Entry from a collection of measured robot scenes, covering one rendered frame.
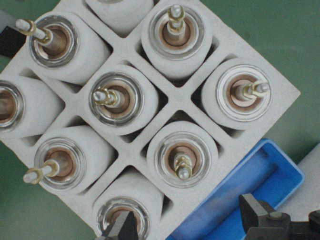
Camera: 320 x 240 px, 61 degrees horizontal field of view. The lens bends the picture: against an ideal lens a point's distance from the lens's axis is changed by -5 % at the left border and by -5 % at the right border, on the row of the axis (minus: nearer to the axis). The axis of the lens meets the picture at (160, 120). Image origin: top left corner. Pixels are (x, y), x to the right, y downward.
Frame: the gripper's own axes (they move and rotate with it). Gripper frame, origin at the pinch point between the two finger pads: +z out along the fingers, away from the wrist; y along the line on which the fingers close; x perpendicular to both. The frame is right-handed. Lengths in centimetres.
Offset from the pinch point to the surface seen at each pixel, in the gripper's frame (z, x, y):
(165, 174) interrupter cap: 21.6, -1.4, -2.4
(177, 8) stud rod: 13.0, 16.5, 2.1
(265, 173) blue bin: 47, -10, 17
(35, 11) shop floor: 47, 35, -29
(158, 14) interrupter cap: 21.7, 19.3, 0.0
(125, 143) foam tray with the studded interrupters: 29.1, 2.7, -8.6
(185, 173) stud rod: 13.0, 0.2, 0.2
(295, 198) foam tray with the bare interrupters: 36.5, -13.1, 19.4
